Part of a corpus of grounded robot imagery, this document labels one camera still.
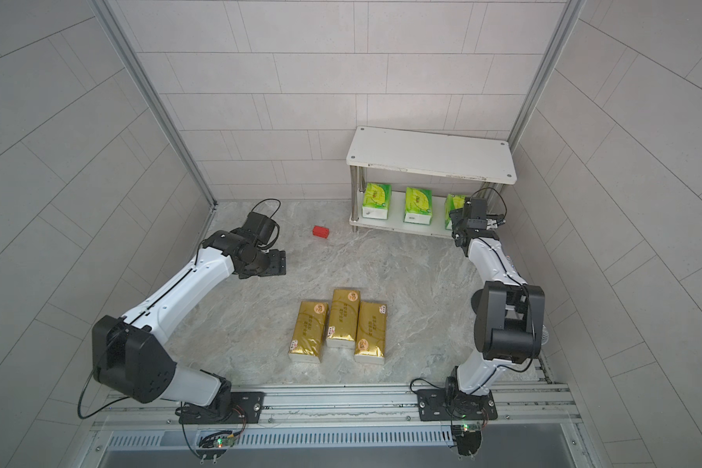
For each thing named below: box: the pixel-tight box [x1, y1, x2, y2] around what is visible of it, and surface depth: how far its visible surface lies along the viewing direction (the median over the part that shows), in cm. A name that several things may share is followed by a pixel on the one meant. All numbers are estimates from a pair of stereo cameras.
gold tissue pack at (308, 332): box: [288, 300, 329, 364], surface depth 79 cm
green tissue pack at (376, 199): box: [361, 182, 393, 221], surface depth 104 cm
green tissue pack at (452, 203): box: [444, 194, 468, 231], surface depth 102 cm
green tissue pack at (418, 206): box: [403, 187, 434, 226], surface depth 102 cm
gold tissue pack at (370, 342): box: [354, 300, 389, 366], surface depth 79 cm
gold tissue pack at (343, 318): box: [325, 288, 361, 350], surface depth 82 cm
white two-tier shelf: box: [346, 125, 517, 239], surface depth 91 cm
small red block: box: [312, 225, 330, 239], surface depth 108 cm
